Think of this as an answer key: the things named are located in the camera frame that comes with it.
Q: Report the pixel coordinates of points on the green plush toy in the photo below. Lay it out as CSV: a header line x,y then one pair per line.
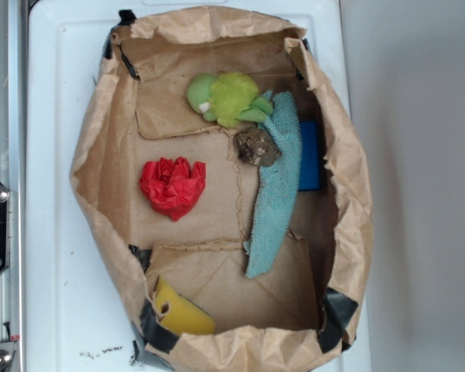
x,y
228,99

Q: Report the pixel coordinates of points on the red crumpled paper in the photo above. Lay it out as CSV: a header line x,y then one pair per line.
x,y
173,187

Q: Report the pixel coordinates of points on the brown rock lump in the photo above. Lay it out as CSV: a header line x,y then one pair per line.
x,y
256,147

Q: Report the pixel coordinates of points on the aluminium frame rail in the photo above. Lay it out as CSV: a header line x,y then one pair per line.
x,y
13,71

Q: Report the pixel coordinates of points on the blue block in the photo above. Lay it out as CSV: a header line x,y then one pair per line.
x,y
310,178

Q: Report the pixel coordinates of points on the brown paper bag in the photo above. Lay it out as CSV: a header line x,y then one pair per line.
x,y
305,311

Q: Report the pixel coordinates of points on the light blue towel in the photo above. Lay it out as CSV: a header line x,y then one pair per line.
x,y
278,188

